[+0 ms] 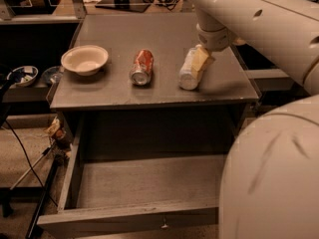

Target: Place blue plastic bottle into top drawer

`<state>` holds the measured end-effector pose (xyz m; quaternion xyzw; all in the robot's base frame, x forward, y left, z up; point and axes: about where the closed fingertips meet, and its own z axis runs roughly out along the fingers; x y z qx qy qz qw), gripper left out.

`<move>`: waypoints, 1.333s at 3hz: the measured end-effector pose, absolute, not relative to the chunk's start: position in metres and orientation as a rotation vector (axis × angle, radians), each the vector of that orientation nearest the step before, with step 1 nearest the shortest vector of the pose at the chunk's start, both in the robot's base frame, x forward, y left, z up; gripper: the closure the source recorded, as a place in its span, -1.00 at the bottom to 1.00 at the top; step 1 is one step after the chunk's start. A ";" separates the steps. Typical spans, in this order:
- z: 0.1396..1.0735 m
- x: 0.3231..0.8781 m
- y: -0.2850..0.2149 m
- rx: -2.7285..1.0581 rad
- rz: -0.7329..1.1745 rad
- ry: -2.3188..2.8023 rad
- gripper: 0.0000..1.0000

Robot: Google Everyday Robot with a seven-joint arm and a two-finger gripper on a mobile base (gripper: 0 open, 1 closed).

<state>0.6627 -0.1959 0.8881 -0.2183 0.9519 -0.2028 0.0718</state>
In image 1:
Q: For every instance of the black monitor stand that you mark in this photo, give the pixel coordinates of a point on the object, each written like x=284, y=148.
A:
x=139, y=6

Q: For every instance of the grey drawer cabinet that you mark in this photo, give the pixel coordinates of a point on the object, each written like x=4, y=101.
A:
x=223, y=93

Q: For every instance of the red soda can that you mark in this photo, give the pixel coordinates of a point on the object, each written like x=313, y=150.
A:
x=142, y=69

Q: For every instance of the black tripod stand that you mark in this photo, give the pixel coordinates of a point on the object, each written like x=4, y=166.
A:
x=38, y=194

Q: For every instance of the dark blue small bowl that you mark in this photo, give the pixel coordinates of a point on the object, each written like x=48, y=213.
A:
x=52, y=76

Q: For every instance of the crumpled snack wrapper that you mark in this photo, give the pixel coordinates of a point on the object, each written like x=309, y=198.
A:
x=57, y=132

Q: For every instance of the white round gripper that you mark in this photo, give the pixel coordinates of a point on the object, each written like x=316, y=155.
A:
x=215, y=39

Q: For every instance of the small metal drawer knob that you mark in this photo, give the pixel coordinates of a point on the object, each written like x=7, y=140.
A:
x=164, y=224

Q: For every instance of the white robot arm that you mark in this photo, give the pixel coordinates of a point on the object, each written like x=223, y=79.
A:
x=270, y=182

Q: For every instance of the small bowl with items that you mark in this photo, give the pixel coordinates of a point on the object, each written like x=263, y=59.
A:
x=23, y=76

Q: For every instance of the clear blue-labelled plastic bottle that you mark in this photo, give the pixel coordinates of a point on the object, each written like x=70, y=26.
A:
x=187, y=78

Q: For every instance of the open grey top drawer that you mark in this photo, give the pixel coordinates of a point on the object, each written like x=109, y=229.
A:
x=125, y=176

